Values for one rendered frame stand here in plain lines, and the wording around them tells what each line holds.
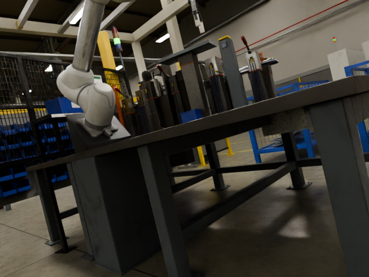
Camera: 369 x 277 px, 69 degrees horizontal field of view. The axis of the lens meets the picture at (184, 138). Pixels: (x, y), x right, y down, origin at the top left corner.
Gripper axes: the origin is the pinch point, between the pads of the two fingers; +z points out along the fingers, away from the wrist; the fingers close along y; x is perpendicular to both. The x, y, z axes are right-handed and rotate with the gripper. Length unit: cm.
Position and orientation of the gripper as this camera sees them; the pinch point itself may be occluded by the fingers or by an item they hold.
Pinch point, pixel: (200, 27)
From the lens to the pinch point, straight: 179.0
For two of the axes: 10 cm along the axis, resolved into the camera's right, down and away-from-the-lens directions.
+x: -9.4, 2.2, 2.6
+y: 2.5, -0.8, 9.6
